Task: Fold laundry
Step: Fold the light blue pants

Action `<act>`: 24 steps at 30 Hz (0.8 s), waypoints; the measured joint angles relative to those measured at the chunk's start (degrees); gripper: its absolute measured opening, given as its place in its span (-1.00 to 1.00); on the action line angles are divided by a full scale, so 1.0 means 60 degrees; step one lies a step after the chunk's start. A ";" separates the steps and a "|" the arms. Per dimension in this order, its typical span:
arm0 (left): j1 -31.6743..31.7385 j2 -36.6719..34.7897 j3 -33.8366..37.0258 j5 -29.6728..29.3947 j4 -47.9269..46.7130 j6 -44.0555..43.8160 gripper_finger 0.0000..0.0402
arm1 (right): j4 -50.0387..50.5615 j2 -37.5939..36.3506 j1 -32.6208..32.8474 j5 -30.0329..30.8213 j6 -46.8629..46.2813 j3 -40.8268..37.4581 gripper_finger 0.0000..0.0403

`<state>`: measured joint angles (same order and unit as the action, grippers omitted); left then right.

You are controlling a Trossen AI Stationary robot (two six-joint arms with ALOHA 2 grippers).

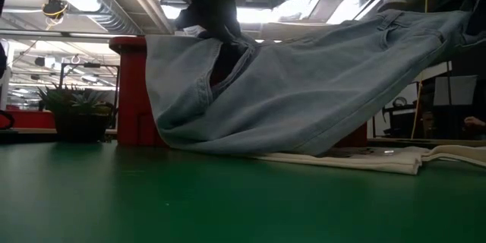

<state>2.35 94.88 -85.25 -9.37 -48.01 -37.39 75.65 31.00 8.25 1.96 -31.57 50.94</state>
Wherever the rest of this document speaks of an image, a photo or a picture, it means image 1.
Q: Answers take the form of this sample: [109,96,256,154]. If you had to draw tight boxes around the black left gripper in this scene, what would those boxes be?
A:
[176,0,246,43]

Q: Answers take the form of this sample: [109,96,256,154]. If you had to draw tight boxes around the light blue denim jeans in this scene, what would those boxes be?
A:
[145,8,486,156]

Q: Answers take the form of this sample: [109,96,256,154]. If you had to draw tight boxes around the red plastic laundry basket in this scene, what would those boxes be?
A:
[109,36,368,149]

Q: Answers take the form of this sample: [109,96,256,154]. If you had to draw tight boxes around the grey flat panel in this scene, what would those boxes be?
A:
[433,74,478,106]

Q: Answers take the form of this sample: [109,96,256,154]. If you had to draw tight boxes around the white board panel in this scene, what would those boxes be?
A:
[374,83,419,137]

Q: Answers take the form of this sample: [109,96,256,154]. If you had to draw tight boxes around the person's hand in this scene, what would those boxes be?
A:
[463,115,486,131]

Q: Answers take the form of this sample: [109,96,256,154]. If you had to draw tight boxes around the black device with dial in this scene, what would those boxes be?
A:
[381,96,418,138]

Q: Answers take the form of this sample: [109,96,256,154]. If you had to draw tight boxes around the black round ceiling device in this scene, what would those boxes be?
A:
[40,0,70,21]

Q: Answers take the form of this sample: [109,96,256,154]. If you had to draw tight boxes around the small potted succulent plant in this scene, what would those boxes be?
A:
[36,83,117,144]

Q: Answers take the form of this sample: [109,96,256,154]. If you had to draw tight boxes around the cream printed tote bag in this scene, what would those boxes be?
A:
[246,144,486,176]

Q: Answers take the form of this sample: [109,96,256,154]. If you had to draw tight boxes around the green table mat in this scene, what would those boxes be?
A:
[0,140,486,243]

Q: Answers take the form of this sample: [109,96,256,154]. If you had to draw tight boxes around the red bench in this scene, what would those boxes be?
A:
[0,109,57,129]

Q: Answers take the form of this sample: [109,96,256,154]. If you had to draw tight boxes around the black cable loop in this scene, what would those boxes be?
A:
[0,109,16,130]

